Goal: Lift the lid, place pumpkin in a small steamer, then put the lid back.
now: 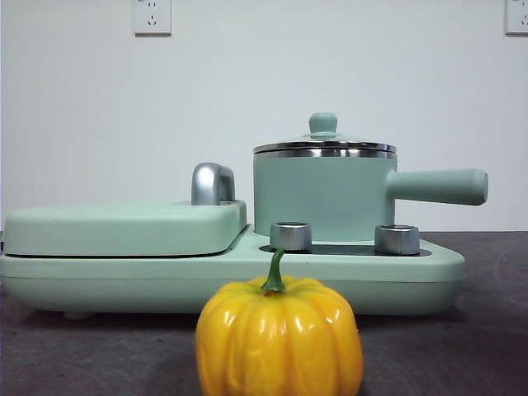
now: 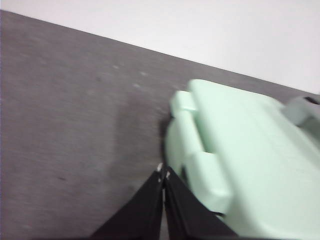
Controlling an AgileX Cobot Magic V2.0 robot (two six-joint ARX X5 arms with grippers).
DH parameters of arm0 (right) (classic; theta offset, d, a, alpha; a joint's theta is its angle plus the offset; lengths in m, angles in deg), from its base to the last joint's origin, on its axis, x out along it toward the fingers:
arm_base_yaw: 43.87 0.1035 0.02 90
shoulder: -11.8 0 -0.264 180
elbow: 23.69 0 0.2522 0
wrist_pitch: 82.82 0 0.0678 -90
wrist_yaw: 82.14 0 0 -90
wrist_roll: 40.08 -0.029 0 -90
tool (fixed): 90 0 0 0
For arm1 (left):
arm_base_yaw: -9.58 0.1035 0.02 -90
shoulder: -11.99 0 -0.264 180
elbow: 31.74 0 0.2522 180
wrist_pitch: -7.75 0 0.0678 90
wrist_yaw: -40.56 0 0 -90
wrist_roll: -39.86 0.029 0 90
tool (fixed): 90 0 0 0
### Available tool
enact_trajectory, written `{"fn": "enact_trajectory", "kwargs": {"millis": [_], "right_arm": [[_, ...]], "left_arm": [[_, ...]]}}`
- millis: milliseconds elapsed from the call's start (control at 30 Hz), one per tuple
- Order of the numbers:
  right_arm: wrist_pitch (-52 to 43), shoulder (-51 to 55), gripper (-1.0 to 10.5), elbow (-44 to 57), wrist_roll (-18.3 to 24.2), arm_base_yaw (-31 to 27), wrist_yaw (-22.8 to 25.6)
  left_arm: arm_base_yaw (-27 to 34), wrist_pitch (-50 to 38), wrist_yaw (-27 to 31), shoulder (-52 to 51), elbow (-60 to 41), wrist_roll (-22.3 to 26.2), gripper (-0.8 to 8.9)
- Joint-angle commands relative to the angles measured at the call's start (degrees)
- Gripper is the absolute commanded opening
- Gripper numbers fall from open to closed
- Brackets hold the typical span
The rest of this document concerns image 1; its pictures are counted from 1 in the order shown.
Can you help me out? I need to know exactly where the glass lid with green knob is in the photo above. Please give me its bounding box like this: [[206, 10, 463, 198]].
[[252, 111, 398, 154]]

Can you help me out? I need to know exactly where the yellow pumpkin with green stem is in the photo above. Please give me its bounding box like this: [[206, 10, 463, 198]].
[[194, 247, 365, 396]]

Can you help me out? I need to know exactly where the silver control knob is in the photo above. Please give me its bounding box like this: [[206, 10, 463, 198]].
[[374, 224, 421, 255], [269, 221, 314, 252]]

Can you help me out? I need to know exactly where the black control panel strip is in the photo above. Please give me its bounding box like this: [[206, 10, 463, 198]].
[[258, 243, 422, 255]]

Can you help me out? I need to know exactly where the mint green griddle cover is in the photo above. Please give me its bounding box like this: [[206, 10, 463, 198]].
[[2, 198, 248, 256]]

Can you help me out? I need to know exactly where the mint green breakfast machine base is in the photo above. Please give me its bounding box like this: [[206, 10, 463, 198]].
[[0, 224, 467, 321]]

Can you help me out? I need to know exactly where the mint green handled steamer pot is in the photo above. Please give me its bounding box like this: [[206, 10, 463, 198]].
[[252, 148, 490, 244]]

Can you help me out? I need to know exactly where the silver griddle cover handle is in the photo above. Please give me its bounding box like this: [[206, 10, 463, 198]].
[[191, 163, 237, 206]]

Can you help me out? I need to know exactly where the white wall socket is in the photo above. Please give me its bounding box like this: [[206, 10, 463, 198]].
[[505, 0, 528, 36], [132, 0, 172, 37]]

